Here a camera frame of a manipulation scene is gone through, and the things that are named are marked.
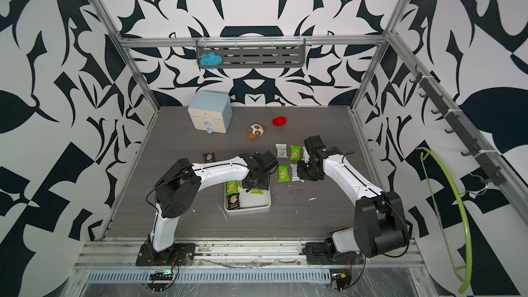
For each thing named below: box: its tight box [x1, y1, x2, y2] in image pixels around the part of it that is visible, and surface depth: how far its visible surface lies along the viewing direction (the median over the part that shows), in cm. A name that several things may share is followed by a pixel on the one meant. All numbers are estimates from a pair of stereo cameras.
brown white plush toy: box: [248, 122, 267, 142], surface depth 109 cm
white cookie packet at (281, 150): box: [275, 143, 289, 159], surface depth 104 cm
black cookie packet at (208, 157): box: [202, 152, 215, 163], surface depth 101 cm
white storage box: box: [224, 180, 272, 216], surface depth 87 cm
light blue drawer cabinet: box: [187, 90, 234, 135], surface depth 104 cm
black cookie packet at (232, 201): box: [226, 193, 240, 210], surface depth 86 cm
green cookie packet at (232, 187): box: [226, 180, 240, 196], surface depth 89 cm
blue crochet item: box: [199, 52, 224, 71], surface depth 93 cm
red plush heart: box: [272, 116, 288, 127], surface depth 114 cm
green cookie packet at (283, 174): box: [277, 164, 291, 183], surface depth 94 cm
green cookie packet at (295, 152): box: [289, 145, 302, 162], surface depth 102 cm
